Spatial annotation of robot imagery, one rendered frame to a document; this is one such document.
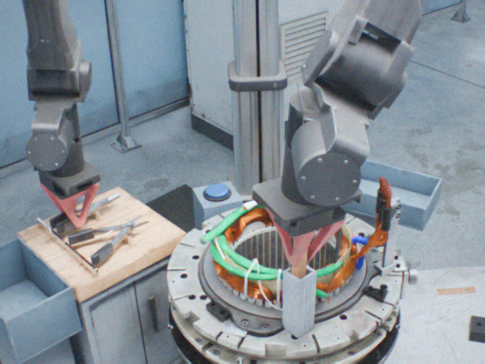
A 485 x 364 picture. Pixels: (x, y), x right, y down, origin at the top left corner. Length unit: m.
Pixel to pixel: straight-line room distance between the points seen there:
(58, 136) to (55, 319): 0.27
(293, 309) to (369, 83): 0.30
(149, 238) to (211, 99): 2.41
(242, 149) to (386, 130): 2.38
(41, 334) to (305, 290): 0.40
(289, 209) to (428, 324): 0.69
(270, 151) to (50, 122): 0.57
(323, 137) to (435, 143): 3.02
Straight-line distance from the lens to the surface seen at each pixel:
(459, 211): 3.09
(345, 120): 0.61
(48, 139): 0.92
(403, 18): 0.64
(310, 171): 0.59
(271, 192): 0.72
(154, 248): 1.04
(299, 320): 0.82
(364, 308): 0.89
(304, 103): 0.66
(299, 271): 0.78
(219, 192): 1.19
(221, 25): 3.20
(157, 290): 1.10
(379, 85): 0.64
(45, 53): 0.92
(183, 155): 3.44
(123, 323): 1.09
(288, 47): 3.33
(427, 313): 1.37
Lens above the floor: 1.69
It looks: 32 degrees down
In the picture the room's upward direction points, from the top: 2 degrees counter-clockwise
